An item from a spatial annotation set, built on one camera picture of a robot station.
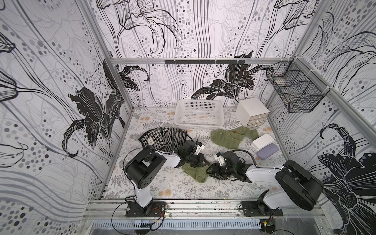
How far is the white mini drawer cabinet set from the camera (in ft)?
3.27

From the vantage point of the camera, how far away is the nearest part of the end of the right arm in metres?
0.66

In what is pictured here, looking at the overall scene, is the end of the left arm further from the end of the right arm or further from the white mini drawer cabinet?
the white mini drawer cabinet

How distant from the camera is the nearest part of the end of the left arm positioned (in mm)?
733
